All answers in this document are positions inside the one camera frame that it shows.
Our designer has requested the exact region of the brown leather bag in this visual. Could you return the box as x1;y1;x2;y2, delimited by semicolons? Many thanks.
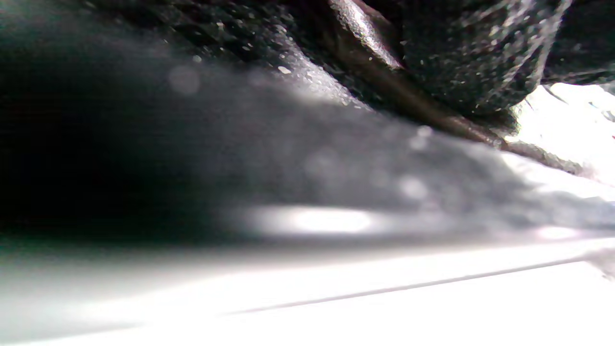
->
327;0;584;174

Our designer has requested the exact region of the person's left hand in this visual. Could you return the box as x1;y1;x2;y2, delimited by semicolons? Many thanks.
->
365;0;615;117

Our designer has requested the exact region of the black plastic tray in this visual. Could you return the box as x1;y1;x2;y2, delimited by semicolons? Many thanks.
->
0;0;615;255

